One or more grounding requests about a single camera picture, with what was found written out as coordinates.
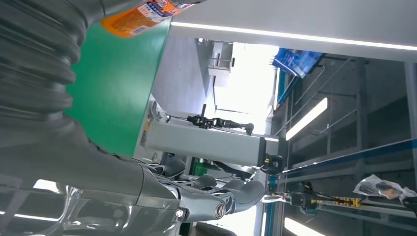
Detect green table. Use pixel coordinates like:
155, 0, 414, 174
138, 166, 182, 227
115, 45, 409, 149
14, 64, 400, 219
63, 18, 172, 158

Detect green crate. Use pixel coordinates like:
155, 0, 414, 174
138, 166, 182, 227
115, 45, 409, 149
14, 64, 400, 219
190, 158, 212, 177

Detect white cabinet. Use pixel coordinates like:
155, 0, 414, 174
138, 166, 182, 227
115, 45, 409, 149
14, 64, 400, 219
208, 42, 235, 89

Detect long ceiling lamp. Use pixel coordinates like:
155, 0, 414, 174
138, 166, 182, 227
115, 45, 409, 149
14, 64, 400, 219
284, 217, 327, 236
285, 97, 328, 141

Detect grey metal rack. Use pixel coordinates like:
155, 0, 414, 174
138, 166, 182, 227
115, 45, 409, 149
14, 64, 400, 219
270, 55, 417, 236

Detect clear plastic bag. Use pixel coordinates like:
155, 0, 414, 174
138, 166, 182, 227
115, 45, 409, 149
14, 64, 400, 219
353, 174, 417, 201

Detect white wall light strip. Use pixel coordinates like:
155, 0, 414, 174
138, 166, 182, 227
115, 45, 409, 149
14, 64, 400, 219
170, 21, 417, 52

